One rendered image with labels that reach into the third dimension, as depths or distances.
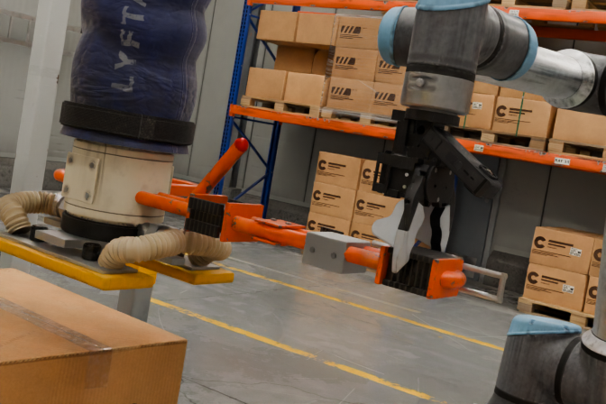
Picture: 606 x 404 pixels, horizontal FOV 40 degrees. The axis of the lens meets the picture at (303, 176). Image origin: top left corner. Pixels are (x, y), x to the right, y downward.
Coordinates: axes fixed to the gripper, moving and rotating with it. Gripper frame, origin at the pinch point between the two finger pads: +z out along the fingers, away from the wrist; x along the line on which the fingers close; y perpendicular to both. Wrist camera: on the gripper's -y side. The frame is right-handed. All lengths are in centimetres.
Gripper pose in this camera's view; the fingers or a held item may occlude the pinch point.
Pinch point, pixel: (419, 266)
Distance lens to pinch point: 110.3
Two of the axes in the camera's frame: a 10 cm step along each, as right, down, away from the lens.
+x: -6.1, -0.7, -7.9
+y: -7.8, -1.6, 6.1
